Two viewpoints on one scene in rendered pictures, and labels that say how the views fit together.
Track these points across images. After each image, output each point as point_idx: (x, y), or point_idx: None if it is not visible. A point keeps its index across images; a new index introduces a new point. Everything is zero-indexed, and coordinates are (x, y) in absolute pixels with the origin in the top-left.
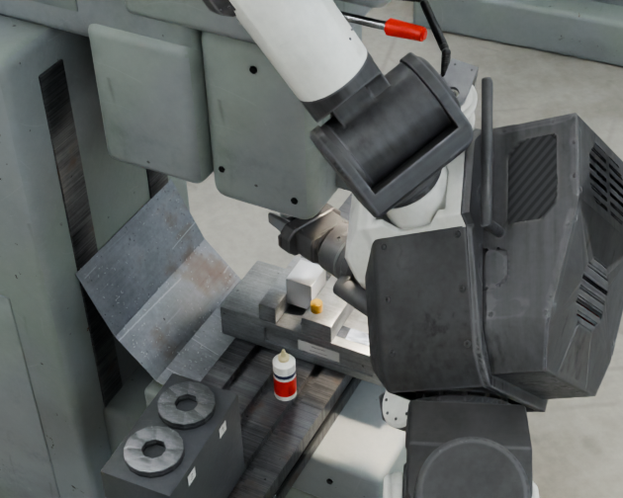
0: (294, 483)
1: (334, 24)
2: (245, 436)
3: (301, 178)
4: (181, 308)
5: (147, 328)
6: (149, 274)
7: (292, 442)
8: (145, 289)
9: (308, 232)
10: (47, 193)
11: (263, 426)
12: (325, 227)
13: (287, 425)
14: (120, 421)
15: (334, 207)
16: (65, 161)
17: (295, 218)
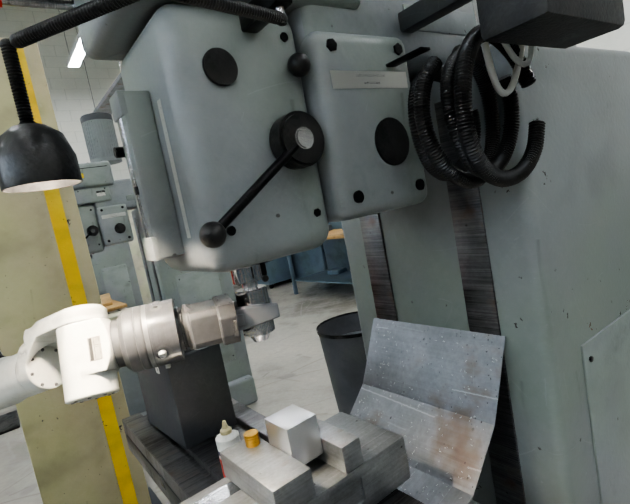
0: None
1: None
2: (216, 453)
3: None
4: (406, 430)
5: (377, 406)
6: (416, 380)
7: (182, 478)
8: (405, 385)
9: (201, 302)
10: (353, 232)
11: (215, 463)
12: (194, 307)
13: (201, 477)
14: None
15: (217, 308)
16: (365, 216)
17: (228, 295)
